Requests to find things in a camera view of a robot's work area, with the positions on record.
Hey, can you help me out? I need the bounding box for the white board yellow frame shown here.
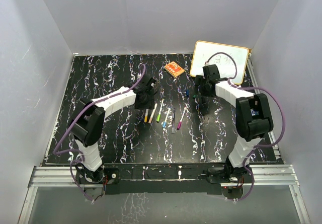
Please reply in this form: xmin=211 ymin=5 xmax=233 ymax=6
xmin=190 ymin=40 xmax=250 ymax=85

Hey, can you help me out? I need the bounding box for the lime cap marker pen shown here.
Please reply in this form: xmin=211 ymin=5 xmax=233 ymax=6
xmin=156 ymin=99 xmax=164 ymax=123

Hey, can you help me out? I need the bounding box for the light blue cap marker pen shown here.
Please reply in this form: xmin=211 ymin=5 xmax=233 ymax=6
xmin=162 ymin=108 xmax=171 ymax=128

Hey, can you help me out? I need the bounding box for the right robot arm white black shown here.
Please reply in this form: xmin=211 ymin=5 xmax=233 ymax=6
xmin=195 ymin=65 xmax=273 ymax=182

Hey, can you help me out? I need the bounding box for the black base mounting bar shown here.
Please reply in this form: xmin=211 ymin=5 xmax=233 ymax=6
xmin=76 ymin=163 xmax=253 ymax=198

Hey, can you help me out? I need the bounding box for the peach cap marker pen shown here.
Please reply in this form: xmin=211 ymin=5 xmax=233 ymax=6
xmin=148 ymin=103 xmax=158 ymax=124

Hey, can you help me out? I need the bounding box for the orange spiral notebook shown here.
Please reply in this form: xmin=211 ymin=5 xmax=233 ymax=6
xmin=165 ymin=61 xmax=185 ymax=78

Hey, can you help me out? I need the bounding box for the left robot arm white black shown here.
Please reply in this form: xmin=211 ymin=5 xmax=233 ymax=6
xmin=70 ymin=76 xmax=156 ymax=183

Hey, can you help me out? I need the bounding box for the magenta cap marker pen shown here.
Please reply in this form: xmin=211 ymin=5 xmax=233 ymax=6
xmin=177 ymin=107 xmax=187 ymax=130

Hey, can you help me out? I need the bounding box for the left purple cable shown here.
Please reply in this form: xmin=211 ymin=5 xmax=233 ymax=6
xmin=53 ymin=63 xmax=147 ymax=156

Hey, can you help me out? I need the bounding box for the orange cap marker pen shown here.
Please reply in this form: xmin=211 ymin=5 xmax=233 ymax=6
xmin=144 ymin=109 xmax=149 ymax=123

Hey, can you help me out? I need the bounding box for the dark purple thin pen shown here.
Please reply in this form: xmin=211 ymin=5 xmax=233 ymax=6
xmin=172 ymin=108 xmax=176 ymax=134

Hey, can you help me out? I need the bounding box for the blue eraser tool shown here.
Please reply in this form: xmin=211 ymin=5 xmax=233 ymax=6
xmin=251 ymin=109 xmax=259 ymax=116

